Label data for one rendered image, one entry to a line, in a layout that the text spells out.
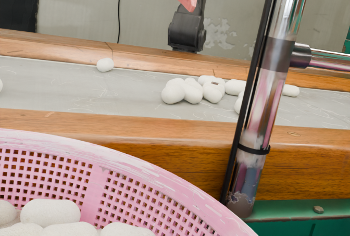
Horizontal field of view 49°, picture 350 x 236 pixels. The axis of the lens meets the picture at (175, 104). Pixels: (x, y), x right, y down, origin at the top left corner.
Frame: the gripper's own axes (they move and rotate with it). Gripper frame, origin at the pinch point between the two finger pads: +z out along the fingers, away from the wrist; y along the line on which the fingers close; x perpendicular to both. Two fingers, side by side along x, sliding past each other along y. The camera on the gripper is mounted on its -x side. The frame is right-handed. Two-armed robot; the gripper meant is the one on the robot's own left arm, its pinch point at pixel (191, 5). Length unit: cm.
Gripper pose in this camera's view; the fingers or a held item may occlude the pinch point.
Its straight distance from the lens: 63.5
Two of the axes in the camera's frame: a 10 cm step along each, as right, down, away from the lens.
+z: 1.1, 8.5, -5.2
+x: -3.3, 5.2, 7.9
